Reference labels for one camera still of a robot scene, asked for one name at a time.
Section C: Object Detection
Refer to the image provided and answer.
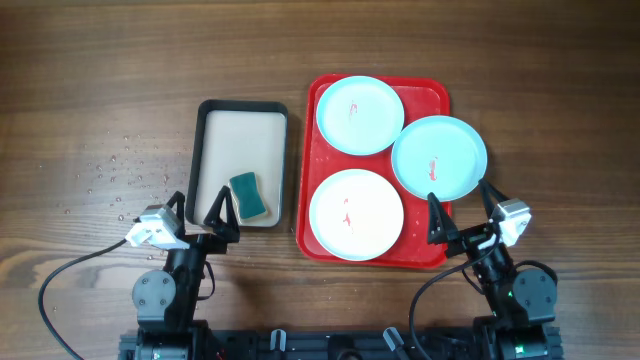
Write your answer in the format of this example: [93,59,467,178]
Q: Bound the red plastic tray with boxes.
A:
[296,74,450,269]

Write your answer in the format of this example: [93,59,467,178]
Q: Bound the black cable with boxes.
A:
[37,237,130,360]
[408,234,501,360]

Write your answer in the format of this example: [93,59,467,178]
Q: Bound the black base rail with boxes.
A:
[118,327,564,360]

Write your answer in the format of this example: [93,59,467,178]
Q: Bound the light blue plate top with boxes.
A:
[316,76,405,156]

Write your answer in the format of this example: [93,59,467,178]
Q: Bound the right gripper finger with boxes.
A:
[478,178,508,220]
[427,192,459,245]

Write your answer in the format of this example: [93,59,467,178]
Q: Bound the left black cable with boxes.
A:
[37,237,130,360]

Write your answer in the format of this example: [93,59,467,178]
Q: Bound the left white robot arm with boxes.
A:
[118,186,240,360]

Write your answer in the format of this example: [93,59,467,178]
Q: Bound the black rectangular water tray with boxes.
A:
[185,100,288,228]

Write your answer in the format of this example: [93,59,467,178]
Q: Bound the green dish sponge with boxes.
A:
[229,172,267,221]

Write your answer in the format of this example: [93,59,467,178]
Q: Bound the white plate bottom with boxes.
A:
[308,169,404,262]

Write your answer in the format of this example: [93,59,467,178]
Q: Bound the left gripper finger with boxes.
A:
[166,191,186,235]
[203,185,239,231]

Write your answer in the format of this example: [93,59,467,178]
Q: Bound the right black cable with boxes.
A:
[408,234,501,360]

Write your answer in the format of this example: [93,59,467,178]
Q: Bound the light blue plate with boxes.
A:
[316,76,405,156]
[391,115,488,202]

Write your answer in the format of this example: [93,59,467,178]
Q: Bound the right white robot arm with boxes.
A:
[427,179,562,359]

